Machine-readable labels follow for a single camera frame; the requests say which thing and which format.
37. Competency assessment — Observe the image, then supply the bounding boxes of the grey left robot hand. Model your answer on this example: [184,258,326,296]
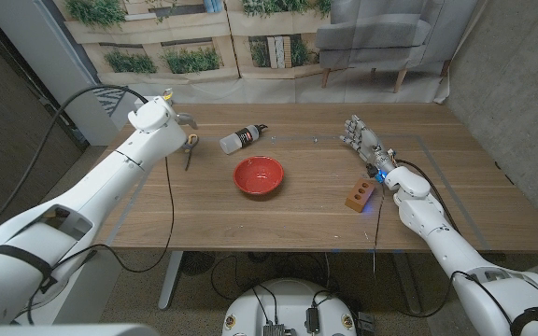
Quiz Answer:
[173,111,200,131]

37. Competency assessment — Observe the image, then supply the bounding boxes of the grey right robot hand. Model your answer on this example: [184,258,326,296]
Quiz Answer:
[339,114,397,175]

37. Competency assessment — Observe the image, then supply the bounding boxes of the grey scissors with yellow handles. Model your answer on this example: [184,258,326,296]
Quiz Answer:
[180,133,201,172]

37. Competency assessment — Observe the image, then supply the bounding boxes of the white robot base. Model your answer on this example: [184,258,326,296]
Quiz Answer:
[220,278,359,336]

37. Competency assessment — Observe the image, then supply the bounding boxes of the brown wooden block with holes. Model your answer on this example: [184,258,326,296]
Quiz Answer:
[344,177,376,214]

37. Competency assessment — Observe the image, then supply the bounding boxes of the clear squeeze bottle black label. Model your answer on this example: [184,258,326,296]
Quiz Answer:
[219,123,269,156]

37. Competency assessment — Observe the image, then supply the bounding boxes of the red bowl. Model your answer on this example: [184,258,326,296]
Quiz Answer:
[232,155,285,196]

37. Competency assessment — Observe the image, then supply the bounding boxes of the printed backdrop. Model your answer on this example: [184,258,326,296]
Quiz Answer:
[53,0,478,105]

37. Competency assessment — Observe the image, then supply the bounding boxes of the black floor fan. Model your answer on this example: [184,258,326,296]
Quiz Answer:
[179,251,217,276]

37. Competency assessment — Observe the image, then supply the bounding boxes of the dark grey table leg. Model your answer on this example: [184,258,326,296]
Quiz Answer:
[392,254,423,315]

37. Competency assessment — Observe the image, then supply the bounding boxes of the white table leg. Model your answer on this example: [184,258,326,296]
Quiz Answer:
[158,251,185,311]

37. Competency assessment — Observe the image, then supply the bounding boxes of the small black box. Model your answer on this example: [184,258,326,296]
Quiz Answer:
[356,311,376,333]

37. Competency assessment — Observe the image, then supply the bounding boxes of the white robot torso edge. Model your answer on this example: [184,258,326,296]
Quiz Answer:
[0,324,158,336]

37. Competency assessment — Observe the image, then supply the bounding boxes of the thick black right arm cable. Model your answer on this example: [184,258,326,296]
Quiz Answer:
[394,159,461,234]

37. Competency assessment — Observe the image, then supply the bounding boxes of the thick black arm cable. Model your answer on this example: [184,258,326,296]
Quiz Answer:
[394,159,461,234]
[0,84,150,248]

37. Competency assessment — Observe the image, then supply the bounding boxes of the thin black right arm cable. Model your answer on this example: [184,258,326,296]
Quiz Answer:
[371,181,516,330]

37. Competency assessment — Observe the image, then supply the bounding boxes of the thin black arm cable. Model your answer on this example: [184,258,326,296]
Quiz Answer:
[371,181,516,330]
[25,156,177,326]

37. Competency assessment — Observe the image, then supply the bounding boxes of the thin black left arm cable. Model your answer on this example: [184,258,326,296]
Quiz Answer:
[25,156,177,326]

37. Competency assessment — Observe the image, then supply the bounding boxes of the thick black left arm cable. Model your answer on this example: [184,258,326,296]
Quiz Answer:
[0,84,150,248]

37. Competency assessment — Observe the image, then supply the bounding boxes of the black floor cable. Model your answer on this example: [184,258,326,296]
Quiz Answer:
[209,254,280,326]

